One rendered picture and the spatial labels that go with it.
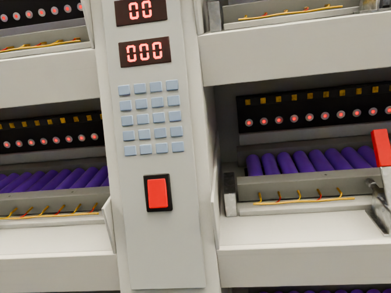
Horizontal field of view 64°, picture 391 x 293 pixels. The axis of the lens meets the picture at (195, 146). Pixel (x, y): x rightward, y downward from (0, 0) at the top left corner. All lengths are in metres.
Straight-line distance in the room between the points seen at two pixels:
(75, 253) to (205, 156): 0.16
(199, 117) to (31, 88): 0.17
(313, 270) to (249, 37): 0.21
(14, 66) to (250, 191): 0.27
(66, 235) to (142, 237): 0.10
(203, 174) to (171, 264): 0.09
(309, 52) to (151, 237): 0.21
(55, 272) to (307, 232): 0.25
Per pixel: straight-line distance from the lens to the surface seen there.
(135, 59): 0.29
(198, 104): 0.28
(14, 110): 0.59
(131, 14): 0.30
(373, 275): 0.34
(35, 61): 0.34
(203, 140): 0.28
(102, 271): 0.34
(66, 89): 0.33
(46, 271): 0.36
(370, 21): 0.31
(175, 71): 0.28
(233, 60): 0.29
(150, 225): 0.29
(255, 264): 0.31
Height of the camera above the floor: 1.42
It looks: 3 degrees down
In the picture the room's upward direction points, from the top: 5 degrees counter-clockwise
